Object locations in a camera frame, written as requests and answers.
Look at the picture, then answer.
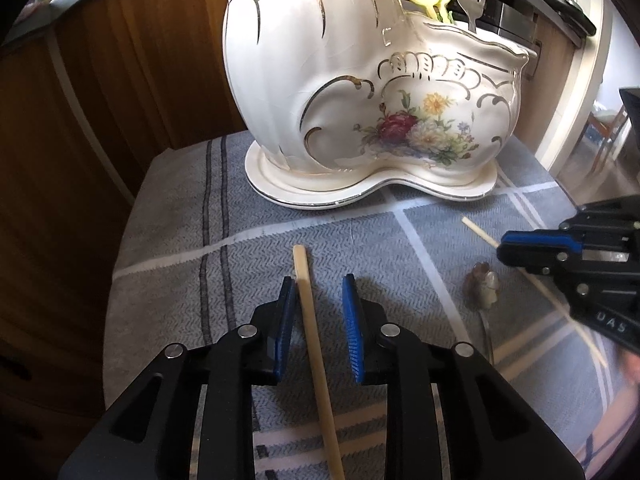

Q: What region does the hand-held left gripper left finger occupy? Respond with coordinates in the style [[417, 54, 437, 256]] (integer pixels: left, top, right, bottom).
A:
[[57, 276, 297, 480]]

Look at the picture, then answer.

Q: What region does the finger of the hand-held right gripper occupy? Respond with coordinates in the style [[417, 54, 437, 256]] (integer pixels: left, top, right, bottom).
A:
[[501, 197, 640, 254], [496, 250, 640, 301]]

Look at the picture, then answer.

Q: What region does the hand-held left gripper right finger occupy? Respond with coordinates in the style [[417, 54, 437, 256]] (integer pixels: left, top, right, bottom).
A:
[[341, 274, 586, 480]]

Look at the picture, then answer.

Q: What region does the wooden chopstick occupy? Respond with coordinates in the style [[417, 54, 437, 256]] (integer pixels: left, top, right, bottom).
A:
[[292, 244, 347, 480], [461, 216, 609, 369]]

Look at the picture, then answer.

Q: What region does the white floral ceramic utensil holder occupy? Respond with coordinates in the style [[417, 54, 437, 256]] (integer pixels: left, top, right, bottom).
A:
[[221, 0, 531, 197]]

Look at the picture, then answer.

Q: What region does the silver spoon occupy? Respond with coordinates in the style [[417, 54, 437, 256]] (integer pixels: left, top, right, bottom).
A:
[[464, 262, 502, 367]]

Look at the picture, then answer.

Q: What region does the grey plaid cloth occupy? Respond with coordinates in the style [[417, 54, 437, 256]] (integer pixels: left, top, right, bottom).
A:
[[102, 130, 632, 480]]

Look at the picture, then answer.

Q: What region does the wooden chair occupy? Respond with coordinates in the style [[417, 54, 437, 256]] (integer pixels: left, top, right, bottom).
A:
[[584, 105, 632, 172]]

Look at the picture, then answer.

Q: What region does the white ceramic drip tray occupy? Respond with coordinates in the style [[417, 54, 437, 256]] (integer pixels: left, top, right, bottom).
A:
[[244, 141, 501, 210]]

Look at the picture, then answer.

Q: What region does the wooden cabinet door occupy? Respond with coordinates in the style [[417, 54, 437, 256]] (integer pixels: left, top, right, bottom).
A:
[[52, 0, 248, 153], [512, 10, 586, 158], [0, 42, 136, 480]]

